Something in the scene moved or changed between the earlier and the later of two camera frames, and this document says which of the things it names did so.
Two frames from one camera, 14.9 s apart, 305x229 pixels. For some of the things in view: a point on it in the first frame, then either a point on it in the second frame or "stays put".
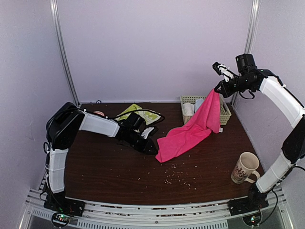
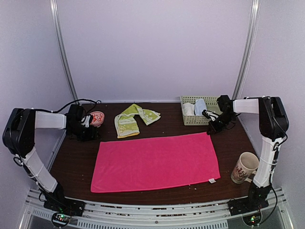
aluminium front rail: [99, 215] stays put
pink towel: [195, 131] -> [154, 162]
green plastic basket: [225, 112] stays put
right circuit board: [252, 220] stays put
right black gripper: [226, 91] -> [215, 129]
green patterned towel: [149, 116] stays put
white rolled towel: [188, 109] stays put
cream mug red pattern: [248, 163] stays put
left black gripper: [146, 147] -> [91, 135]
